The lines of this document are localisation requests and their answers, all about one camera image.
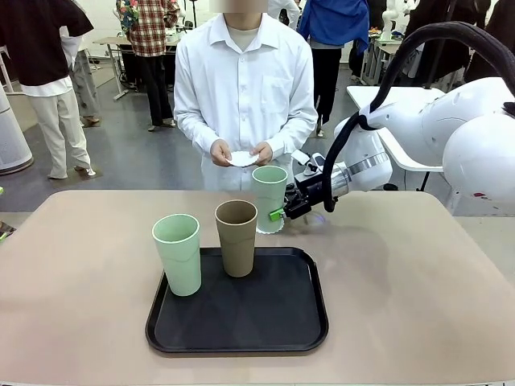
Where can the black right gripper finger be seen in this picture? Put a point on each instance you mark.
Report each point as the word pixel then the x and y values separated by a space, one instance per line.
pixel 277 215
pixel 291 192

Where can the person in grey trousers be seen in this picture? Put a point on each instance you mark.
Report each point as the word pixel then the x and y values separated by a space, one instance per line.
pixel 86 80

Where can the light green tall cup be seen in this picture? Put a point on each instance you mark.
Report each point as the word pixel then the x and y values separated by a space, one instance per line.
pixel 265 197
pixel 179 257

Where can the person in black top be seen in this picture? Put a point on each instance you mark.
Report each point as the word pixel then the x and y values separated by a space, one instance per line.
pixel 40 40

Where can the person's right forearm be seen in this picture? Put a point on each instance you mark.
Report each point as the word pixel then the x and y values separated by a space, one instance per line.
pixel 197 132

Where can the white rounded table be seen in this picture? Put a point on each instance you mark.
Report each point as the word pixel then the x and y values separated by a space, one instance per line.
pixel 362 96

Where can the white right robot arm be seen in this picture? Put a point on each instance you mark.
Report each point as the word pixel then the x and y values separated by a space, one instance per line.
pixel 462 120

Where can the person in black t-shirt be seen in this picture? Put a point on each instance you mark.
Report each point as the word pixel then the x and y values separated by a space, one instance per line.
pixel 438 12

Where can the brown tall cup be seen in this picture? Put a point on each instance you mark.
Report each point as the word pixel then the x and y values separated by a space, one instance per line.
pixel 237 241

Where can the person in blue jacket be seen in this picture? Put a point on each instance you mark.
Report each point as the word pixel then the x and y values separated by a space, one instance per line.
pixel 334 20

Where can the white scalloped coaster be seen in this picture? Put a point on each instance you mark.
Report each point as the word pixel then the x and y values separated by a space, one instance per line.
pixel 241 159
pixel 265 232

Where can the grey desk with white legs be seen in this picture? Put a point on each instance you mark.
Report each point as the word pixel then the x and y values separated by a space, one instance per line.
pixel 112 41

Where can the person in black jacket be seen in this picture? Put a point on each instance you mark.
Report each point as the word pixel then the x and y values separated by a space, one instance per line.
pixel 499 16

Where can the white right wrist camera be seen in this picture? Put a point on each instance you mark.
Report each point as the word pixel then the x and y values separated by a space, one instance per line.
pixel 307 163

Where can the black plastic tray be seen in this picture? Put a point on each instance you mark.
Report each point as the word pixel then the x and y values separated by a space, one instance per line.
pixel 241 313

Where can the person in white shirt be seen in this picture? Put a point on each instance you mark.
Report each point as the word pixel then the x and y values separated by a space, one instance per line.
pixel 241 100

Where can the person's left forearm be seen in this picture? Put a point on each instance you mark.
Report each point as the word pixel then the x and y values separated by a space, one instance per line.
pixel 293 132

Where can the person's left hand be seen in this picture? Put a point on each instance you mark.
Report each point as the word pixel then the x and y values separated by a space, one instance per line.
pixel 264 153

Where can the person in floral shirt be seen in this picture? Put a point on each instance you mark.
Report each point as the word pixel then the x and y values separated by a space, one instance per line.
pixel 126 14

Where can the white cylindrical air purifier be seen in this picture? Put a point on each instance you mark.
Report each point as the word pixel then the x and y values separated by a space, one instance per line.
pixel 12 140

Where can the person in plaid shirt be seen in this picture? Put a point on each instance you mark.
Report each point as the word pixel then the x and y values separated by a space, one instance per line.
pixel 151 32

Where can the person's right hand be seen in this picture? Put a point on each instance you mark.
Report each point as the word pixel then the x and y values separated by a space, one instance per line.
pixel 219 153

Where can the white framed work desk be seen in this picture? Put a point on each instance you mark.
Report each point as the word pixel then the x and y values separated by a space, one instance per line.
pixel 378 52

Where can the small white robot arm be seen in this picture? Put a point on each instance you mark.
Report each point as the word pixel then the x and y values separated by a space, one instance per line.
pixel 388 24

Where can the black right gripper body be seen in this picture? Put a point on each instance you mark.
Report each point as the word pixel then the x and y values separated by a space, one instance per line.
pixel 307 197

